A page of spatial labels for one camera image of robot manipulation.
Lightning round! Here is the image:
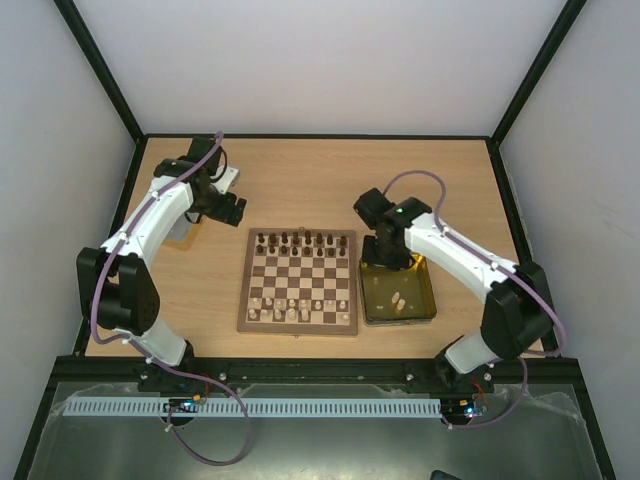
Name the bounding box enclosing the gold interior green tin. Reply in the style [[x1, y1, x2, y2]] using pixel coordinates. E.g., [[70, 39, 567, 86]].
[[359, 254, 437, 327]]

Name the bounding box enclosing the wooden chess board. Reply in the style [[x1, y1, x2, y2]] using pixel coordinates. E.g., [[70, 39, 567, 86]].
[[237, 228, 359, 337]]

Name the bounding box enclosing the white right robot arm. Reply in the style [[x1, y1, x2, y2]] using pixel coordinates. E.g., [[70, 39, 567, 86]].
[[354, 188, 553, 392]]

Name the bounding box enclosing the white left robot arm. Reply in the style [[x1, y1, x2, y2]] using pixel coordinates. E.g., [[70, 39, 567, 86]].
[[76, 159, 246, 367]]

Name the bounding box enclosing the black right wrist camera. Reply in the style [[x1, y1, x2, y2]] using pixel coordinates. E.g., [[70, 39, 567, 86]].
[[353, 188, 395, 230]]

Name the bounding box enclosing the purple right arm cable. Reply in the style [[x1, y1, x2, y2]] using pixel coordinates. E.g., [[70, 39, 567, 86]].
[[383, 169, 568, 431]]

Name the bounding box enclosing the black enclosure frame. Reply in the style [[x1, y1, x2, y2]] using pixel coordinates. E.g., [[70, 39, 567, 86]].
[[11, 0, 617, 480]]

